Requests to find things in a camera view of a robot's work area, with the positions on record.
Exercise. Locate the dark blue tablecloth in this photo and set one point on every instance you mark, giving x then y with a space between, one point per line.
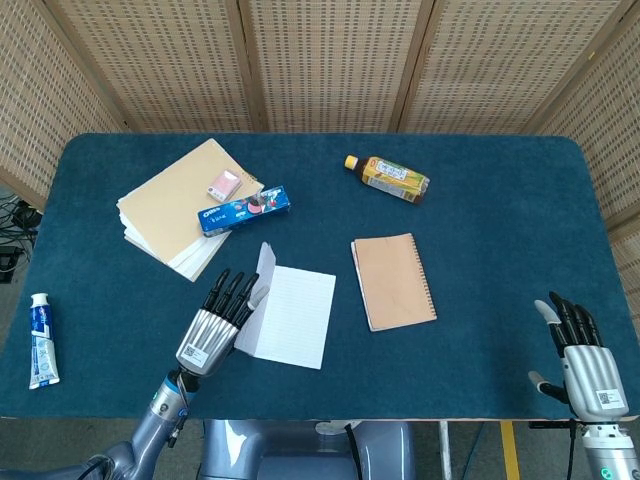
450 370

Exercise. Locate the yellow tea bottle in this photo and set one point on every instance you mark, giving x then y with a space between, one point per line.
395 179

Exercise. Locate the white table leg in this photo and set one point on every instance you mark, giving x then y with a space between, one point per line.
445 450

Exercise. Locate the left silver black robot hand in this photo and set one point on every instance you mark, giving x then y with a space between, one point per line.
210 340

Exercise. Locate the pink tissue pack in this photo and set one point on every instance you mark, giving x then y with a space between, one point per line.
223 186

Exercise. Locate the yellow floor tape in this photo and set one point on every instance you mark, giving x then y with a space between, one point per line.
510 450

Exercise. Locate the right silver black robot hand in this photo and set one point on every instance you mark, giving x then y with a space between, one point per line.
590 370

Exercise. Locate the grey-blue robot torso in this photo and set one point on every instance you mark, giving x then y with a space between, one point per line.
300 450

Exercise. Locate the tan kraft notebook stack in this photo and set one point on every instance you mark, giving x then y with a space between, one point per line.
165 220

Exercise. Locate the woven wooden folding screen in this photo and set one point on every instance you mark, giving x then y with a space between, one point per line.
325 60

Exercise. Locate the blue Oreo cookie box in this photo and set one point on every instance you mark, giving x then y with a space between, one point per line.
240 212

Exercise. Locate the white lined notebook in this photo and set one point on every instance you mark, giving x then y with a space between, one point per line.
300 320

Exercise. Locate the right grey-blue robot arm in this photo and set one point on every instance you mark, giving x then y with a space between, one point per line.
612 450

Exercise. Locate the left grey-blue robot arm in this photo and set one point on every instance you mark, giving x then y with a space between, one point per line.
150 440

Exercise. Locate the blue white toothpaste tube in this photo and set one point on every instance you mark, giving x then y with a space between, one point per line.
42 345

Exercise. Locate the brown spiral-bound notebook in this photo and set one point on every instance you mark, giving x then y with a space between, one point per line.
395 280

